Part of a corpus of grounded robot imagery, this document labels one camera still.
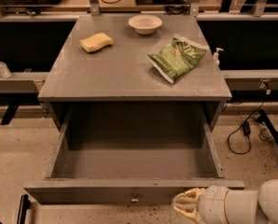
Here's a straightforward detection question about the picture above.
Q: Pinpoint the black stand leg left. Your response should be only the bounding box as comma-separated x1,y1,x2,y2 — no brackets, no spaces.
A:
16,194,30,224

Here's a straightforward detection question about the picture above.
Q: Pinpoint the metal drawer knob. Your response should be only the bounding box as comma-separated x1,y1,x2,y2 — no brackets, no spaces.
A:
131,193,140,203

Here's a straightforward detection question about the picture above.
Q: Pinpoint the white bowl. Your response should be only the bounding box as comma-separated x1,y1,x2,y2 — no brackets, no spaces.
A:
128,15,162,35

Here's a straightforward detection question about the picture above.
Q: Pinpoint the yellow sponge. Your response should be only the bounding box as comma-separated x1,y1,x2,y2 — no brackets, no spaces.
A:
80,33,113,53

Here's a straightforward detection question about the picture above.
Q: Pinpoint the grey cabinet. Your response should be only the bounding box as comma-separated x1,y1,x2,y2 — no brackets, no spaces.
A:
38,13,231,126

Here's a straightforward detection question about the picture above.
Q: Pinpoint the clear sanitizer bottle left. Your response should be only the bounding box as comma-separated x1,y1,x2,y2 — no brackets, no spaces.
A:
0,62,11,78

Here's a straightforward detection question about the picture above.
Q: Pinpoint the green chip bag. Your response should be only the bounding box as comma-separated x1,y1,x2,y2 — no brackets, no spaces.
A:
148,35,209,84

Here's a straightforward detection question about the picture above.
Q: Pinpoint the grey top drawer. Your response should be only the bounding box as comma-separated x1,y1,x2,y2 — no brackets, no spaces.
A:
24,102,244,204

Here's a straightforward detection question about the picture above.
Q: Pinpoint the white pump bottle right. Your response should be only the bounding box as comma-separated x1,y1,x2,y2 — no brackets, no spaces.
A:
213,48,224,65

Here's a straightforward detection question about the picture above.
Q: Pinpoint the black floor cable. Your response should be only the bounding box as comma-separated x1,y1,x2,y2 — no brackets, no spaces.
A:
227,100,268,156

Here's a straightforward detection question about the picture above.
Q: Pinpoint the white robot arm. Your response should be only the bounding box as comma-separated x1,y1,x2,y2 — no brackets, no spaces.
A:
172,179,278,224

